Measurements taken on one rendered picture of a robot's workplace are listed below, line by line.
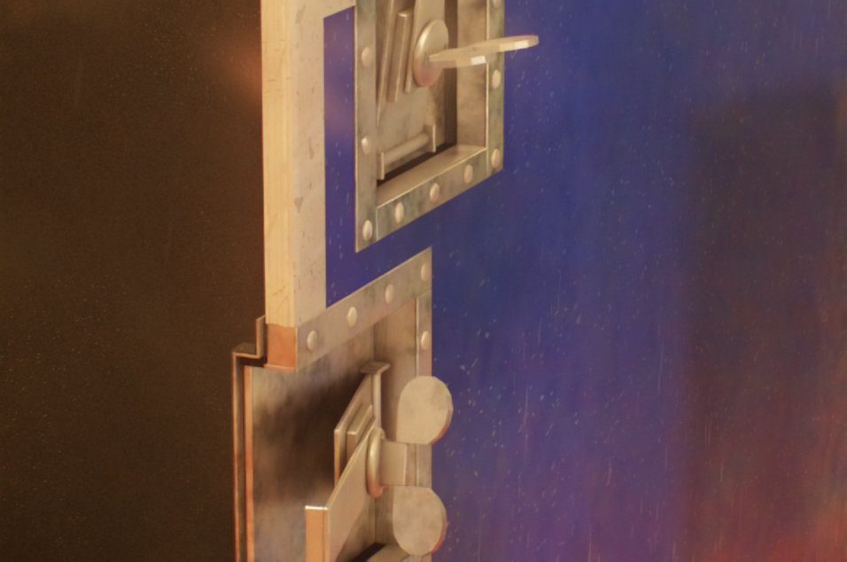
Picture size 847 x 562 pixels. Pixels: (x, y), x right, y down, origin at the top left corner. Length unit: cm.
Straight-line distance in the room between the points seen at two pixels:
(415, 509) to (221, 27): 110
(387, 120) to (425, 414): 11
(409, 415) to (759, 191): 43
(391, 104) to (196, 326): 112
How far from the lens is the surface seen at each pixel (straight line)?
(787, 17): 148
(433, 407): 106
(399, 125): 110
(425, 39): 108
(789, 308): 153
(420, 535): 106
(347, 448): 106
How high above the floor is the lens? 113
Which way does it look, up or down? 16 degrees down
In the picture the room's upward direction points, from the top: straight up
